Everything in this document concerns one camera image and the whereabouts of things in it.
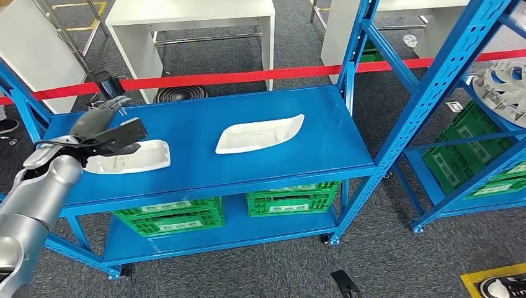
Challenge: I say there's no white plastic shell part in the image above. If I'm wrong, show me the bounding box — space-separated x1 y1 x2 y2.
215 114 306 155
84 138 172 175

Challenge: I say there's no blue metal shelf rack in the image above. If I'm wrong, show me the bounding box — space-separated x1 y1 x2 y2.
392 12 526 235
0 0 520 281

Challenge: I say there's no black robot body part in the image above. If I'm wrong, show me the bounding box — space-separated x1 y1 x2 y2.
331 270 362 298

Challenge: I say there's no silver wheel hub part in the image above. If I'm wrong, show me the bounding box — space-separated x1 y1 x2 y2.
471 60 526 129

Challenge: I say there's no red barrier belt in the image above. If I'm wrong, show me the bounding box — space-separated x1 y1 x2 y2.
0 48 526 107

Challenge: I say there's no black round ribbed base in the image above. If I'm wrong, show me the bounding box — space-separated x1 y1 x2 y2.
154 85 208 104

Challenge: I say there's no white table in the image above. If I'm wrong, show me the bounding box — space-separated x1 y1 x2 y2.
320 0 526 85
104 0 276 104
0 0 87 115

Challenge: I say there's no yellow floor tape square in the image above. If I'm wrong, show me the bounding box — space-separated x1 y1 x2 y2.
460 263 526 298

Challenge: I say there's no black barrier post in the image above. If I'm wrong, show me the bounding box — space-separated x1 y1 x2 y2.
92 71 126 102

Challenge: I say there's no chrome tube frame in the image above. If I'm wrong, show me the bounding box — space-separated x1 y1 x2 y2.
35 0 110 75

